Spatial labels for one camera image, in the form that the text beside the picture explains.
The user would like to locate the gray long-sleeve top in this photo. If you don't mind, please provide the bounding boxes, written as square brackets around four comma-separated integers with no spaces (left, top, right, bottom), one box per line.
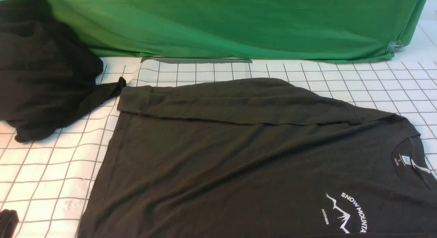
[78,78,437,238]

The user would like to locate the green backdrop cloth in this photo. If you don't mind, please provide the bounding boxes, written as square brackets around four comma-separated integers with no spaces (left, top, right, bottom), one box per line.
[0,0,430,64]

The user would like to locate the black garment pile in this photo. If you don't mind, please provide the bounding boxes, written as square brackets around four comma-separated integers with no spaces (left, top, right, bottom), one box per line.
[0,0,126,143]

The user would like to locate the metal binder clip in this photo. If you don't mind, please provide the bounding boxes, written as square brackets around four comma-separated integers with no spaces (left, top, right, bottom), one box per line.
[386,41,404,53]

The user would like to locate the black object at corner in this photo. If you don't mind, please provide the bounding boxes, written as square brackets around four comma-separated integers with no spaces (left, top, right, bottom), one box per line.
[0,209,19,238]

